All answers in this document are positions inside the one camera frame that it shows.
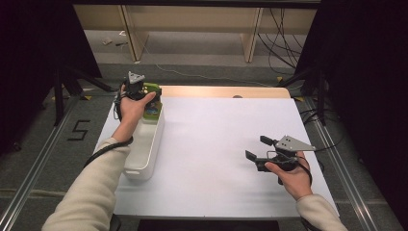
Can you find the person's right hand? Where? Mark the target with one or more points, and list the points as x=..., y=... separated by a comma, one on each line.
x=296, y=183

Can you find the yellow tape piece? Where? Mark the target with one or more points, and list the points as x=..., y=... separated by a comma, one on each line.
x=88, y=97
x=299, y=99

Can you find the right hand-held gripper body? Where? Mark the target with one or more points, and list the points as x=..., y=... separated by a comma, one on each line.
x=293, y=145

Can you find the green cartoon phone case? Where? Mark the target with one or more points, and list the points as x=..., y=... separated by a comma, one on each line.
x=153, y=109

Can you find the white table cover sheet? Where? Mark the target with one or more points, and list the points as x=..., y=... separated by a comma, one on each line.
x=211, y=179

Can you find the small white floor scrap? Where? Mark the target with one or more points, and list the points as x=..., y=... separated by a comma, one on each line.
x=107, y=41

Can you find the black curtain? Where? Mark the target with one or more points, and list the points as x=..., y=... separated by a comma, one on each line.
x=369, y=80
x=32, y=64

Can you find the black metal stand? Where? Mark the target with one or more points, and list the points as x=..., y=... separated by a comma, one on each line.
x=320, y=96
x=58, y=96

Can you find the white plastic storage box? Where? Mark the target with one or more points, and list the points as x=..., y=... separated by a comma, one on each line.
x=144, y=150

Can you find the small black floor item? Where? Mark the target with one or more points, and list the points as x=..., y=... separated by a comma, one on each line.
x=121, y=44

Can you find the person's left hand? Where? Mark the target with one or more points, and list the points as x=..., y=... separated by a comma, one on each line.
x=131, y=110

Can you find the aluminium floor rail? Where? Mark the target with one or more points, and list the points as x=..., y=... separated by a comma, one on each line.
x=38, y=163
x=340, y=166

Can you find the light wooden table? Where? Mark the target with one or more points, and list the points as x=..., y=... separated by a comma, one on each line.
x=208, y=91

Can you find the beige wooden shelf unit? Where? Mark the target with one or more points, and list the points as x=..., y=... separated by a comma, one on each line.
x=192, y=19

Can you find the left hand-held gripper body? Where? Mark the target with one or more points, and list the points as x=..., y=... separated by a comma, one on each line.
x=134, y=88

